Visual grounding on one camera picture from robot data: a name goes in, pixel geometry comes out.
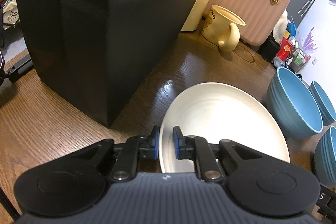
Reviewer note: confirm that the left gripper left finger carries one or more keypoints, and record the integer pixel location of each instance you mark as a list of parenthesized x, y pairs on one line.
[(128, 155)]

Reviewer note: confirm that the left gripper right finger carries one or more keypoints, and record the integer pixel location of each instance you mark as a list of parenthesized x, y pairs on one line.
[(203, 155)]

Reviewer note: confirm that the cream plate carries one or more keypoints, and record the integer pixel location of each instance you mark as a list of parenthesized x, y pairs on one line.
[(217, 111)]

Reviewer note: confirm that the blue bowl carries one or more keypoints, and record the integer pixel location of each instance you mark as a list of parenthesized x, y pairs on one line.
[(324, 103), (324, 158), (293, 106)]

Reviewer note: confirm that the yellow mug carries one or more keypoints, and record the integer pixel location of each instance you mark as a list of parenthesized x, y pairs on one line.
[(222, 28)]

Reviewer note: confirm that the black cylinder cup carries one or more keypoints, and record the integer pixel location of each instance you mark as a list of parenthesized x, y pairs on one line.
[(269, 48)]

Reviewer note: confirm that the black paper shopping bag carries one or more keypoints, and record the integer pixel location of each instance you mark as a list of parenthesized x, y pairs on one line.
[(96, 53)]

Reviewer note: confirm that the red gift box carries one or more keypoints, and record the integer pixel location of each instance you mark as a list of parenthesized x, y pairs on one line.
[(285, 49)]

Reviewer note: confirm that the wooden chair with cloth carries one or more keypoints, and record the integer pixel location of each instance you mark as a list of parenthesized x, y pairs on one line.
[(280, 27)]

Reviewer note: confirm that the wire storage rack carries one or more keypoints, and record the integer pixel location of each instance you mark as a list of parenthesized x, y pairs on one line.
[(294, 62)]

